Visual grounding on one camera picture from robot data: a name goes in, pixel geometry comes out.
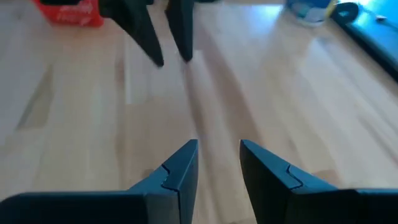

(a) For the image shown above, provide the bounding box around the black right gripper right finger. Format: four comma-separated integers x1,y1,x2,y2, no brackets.
239,139,398,224

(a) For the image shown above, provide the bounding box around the red plastic mesh basket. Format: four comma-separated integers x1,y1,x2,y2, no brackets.
32,0,105,28

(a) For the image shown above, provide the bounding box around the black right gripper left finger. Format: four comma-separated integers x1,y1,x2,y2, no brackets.
0,139,199,224

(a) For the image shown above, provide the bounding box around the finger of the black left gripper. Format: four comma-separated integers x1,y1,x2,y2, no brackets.
98,0,165,68
164,0,195,63

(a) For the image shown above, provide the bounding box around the white wipes canister blue label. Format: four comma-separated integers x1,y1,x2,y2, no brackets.
284,0,338,26

